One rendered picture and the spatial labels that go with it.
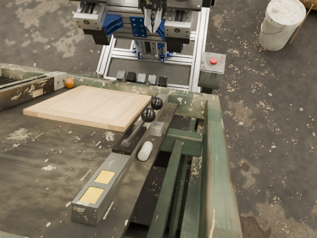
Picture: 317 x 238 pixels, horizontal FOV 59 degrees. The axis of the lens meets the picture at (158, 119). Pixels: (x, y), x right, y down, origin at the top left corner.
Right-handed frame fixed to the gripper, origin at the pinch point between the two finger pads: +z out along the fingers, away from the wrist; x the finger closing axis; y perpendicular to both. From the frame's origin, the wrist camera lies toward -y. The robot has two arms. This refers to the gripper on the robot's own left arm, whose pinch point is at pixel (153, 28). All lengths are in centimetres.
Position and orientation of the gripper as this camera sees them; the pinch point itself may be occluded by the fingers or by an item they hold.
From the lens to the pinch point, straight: 103.6
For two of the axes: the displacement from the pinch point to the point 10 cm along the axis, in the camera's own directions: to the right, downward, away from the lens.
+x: 9.8, 1.5, -1.2
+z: -0.3, 7.6, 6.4
